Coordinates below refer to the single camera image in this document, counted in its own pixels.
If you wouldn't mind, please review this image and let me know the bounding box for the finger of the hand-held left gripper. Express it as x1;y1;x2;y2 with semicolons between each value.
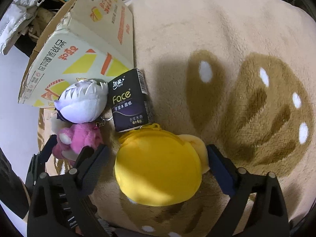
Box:
25;134;58;191

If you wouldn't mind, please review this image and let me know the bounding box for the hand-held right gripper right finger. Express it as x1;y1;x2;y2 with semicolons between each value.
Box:
206;144;290;237

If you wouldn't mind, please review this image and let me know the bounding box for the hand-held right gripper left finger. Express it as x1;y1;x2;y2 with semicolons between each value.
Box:
27;144;110;237

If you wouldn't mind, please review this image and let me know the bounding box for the pink plush bear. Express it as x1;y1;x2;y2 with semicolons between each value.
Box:
51;123;104;166

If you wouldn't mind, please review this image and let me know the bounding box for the white-haired plush doll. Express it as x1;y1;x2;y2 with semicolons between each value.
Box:
54;79;109;124

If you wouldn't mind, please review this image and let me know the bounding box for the yellow plush toy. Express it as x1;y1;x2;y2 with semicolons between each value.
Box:
114;123;210;206

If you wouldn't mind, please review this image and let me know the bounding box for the black tissue pack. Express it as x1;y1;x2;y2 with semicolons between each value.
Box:
108;68;151;132

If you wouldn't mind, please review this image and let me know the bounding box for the printed cardboard box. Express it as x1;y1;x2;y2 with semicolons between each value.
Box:
18;0;135;109

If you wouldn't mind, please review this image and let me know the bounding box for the crumpled plastic bag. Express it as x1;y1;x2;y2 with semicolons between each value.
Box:
0;0;37;55

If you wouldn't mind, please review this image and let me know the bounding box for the beige printed blanket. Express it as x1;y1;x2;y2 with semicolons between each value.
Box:
37;0;316;237

